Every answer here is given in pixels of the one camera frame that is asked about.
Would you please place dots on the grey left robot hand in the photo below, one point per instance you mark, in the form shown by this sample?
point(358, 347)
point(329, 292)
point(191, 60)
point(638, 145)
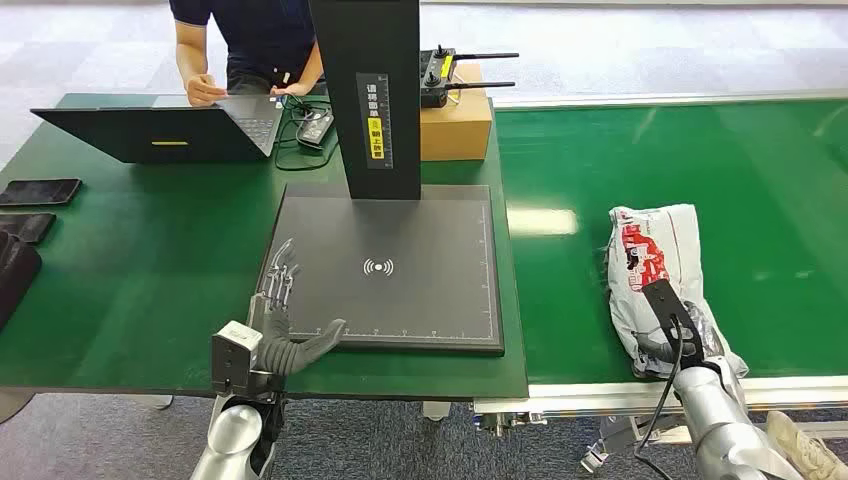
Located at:
point(275, 338)

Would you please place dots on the person's right hand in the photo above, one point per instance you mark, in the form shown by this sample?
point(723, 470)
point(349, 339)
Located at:
point(202, 89)

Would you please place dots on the person's left hand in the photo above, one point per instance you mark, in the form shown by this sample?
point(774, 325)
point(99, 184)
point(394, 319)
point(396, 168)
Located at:
point(291, 89)

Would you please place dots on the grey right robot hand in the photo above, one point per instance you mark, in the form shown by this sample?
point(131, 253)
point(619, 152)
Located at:
point(712, 338)

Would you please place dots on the white red courier package bag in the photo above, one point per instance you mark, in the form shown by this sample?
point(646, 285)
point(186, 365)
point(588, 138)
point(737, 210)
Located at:
point(656, 232)

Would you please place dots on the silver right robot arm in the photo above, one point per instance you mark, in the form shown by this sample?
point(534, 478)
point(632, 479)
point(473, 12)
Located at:
point(722, 430)

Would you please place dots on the black inbound scanner machine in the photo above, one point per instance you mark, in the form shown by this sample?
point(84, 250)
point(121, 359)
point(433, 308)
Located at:
point(397, 291)

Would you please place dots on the brown cardboard box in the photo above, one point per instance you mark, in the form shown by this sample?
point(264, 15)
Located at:
point(457, 126)

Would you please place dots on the green conveyor belt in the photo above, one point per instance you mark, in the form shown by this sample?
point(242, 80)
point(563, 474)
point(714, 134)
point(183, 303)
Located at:
point(729, 166)

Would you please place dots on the black power adapter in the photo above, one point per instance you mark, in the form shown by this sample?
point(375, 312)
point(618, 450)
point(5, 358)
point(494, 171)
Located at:
point(314, 127)

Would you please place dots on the person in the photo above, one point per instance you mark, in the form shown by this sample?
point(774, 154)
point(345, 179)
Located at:
point(265, 33)

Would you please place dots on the black laptop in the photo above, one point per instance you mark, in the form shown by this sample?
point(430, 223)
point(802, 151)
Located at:
point(152, 132)

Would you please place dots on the black remote controller with antennas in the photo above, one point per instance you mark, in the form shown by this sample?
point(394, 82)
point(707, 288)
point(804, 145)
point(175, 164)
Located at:
point(434, 79)

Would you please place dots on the white sneaker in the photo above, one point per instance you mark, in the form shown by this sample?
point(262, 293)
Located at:
point(805, 450)

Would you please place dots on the green table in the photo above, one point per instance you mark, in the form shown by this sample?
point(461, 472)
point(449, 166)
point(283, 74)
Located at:
point(146, 265)

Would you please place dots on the black smartphone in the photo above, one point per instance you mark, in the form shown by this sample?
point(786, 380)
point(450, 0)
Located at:
point(40, 192)

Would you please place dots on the black flat case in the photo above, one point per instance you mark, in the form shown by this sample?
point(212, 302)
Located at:
point(25, 226)

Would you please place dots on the black bag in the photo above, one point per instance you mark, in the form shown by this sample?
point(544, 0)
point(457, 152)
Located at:
point(13, 275)

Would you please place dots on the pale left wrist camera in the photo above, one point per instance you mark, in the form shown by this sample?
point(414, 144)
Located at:
point(232, 351)

